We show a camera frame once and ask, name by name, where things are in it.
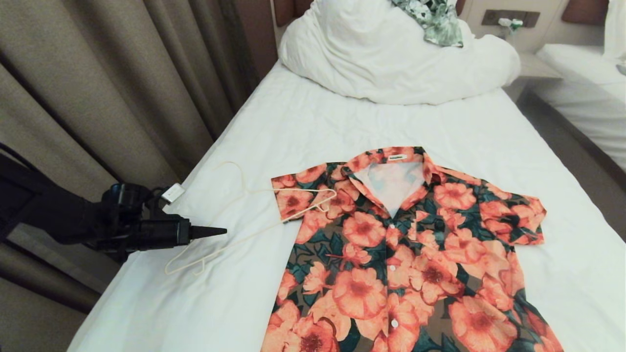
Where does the cream wire clothes hanger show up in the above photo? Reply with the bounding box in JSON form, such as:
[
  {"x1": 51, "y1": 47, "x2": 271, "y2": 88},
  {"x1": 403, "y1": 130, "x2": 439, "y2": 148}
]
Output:
[{"x1": 165, "y1": 161, "x2": 338, "y2": 275}]

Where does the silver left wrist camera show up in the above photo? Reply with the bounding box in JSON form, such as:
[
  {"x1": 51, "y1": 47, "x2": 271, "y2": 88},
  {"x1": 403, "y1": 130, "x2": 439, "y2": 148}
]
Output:
[{"x1": 161, "y1": 183, "x2": 185, "y2": 204}]

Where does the white pillow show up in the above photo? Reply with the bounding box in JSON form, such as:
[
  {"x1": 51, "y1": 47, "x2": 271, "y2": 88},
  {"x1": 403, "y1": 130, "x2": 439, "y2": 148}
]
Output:
[{"x1": 604, "y1": 0, "x2": 626, "y2": 62}]

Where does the green floral garment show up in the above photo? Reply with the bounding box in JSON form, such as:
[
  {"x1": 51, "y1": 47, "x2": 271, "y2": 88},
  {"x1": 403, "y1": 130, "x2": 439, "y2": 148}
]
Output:
[{"x1": 391, "y1": 0, "x2": 464, "y2": 48}]

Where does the beige curtain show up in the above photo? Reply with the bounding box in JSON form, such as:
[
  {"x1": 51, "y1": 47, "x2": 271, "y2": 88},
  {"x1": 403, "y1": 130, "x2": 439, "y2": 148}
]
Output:
[{"x1": 0, "y1": 0, "x2": 265, "y2": 352}]

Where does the black camera cable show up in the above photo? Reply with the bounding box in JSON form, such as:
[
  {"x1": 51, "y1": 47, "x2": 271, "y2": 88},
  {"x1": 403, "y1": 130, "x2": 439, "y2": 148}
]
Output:
[{"x1": 147, "y1": 187, "x2": 169, "y2": 220}]

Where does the beige nightstand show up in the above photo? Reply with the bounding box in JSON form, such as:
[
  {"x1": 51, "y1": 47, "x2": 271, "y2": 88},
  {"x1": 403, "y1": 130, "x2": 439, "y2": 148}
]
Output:
[{"x1": 504, "y1": 52, "x2": 563, "y2": 102}]

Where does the orange floral short-sleeve shirt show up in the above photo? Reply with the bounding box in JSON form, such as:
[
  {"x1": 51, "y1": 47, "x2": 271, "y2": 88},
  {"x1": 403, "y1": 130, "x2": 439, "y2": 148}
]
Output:
[{"x1": 261, "y1": 146, "x2": 564, "y2": 352}]

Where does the brown padded headboard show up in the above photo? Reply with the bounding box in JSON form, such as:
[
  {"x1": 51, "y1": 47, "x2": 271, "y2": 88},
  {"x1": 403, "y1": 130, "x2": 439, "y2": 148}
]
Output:
[
  {"x1": 273, "y1": 0, "x2": 318, "y2": 28},
  {"x1": 561, "y1": 0, "x2": 609, "y2": 26}
]

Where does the brown wall socket panel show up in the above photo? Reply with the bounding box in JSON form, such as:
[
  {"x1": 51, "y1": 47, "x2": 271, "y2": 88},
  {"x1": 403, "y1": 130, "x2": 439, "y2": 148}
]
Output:
[{"x1": 482, "y1": 10, "x2": 540, "y2": 28}]

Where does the crumpled white duvet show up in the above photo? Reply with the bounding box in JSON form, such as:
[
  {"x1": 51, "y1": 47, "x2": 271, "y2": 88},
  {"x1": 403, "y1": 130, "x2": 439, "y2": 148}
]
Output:
[{"x1": 278, "y1": 0, "x2": 521, "y2": 106}]

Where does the white sheeted bed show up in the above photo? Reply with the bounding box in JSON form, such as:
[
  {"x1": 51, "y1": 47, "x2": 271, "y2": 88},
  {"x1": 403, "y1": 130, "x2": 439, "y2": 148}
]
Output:
[
  {"x1": 67, "y1": 61, "x2": 626, "y2": 352},
  {"x1": 536, "y1": 44, "x2": 626, "y2": 171}
]

